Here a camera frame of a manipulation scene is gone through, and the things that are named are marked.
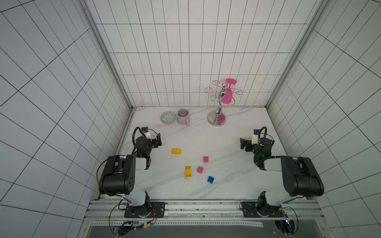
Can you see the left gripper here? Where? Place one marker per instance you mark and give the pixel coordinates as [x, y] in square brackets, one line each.
[156, 140]

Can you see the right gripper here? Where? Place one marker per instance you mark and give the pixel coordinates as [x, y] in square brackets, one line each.
[245, 144]

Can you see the yellow long lego brick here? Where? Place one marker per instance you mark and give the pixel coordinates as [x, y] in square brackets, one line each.
[188, 171]

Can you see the blue lego brick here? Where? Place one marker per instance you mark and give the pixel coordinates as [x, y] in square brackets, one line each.
[210, 179]

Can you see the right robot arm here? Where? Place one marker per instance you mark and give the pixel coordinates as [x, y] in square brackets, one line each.
[299, 177]

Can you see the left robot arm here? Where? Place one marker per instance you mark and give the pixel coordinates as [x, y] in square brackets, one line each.
[119, 175]

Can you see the yellow curved lego piece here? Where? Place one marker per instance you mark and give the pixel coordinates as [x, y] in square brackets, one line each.
[176, 151]

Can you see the pale pink mug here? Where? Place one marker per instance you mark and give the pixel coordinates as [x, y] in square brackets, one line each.
[183, 117]

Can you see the silver cup holder stand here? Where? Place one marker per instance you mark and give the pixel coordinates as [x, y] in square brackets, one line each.
[217, 118]

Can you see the pink wine glass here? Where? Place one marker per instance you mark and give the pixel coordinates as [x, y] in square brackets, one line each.
[228, 98]

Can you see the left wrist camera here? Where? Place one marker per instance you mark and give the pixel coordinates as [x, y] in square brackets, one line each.
[148, 133]

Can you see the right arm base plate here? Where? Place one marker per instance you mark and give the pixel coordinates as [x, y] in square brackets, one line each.
[252, 210]

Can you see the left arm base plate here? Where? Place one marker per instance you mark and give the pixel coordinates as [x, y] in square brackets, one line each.
[157, 208]

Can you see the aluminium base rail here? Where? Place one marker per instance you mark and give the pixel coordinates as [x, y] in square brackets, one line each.
[104, 212]

